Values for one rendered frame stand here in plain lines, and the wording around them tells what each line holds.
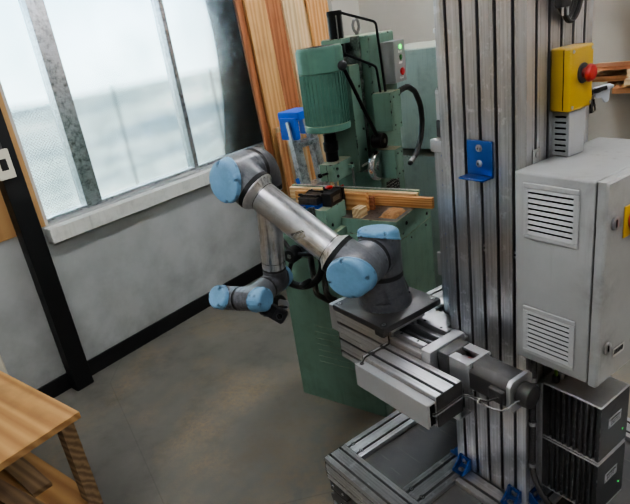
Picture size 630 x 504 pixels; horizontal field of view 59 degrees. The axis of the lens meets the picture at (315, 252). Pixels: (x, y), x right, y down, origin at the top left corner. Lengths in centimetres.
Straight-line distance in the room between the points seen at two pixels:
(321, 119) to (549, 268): 113
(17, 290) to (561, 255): 246
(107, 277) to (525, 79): 249
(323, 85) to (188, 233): 168
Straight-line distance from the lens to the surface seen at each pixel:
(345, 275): 140
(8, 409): 223
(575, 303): 133
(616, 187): 123
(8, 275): 301
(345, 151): 233
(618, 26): 411
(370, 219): 206
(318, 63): 213
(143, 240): 334
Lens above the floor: 158
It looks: 22 degrees down
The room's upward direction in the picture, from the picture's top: 9 degrees counter-clockwise
